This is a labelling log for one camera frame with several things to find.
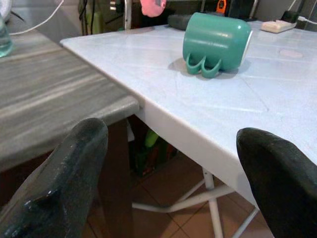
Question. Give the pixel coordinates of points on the white metal table leg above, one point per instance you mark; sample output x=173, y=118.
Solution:
x=213, y=198

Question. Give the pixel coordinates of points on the pink round device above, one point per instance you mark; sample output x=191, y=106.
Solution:
x=152, y=7

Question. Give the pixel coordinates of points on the white power strip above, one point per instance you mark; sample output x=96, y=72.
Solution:
x=277, y=26

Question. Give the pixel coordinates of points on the clear plastic water bottle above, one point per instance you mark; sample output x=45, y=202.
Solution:
x=4, y=39

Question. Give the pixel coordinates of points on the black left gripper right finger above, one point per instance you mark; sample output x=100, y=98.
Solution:
x=284, y=188

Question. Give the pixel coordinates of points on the black plug adapter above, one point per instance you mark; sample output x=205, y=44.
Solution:
x=291, y=16

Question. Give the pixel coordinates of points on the green plastic mug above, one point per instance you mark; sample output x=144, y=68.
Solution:
x=213, y=37

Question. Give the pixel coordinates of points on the orange and black device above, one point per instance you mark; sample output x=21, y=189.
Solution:
x=222, y=6

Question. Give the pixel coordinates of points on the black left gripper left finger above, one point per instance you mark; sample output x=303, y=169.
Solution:
x=57, y=186

